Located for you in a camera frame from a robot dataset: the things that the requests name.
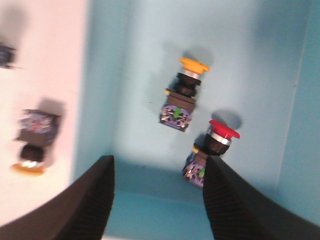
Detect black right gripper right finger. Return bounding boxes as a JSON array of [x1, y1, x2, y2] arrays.
[[202, 156, 320, 240]]

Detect green push button right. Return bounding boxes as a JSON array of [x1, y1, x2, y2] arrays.
[[0, 42, 16, 69]]

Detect light blue plastic box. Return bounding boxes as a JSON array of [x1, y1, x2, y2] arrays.
[[73, 0, 320, 240]]

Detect red push button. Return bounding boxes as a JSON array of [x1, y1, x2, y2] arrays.
[[182, 119, 241, 188]]

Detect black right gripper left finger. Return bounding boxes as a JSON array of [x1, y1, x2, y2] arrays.
[[0, 155, 115, 240]]

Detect yellow push button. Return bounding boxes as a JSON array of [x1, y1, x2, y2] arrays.
[[159, 57, 210, 132], [11, 109, 62, 176]]

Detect yellow push button lying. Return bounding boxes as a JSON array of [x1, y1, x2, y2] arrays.
[[11, 109, 62, 176]]

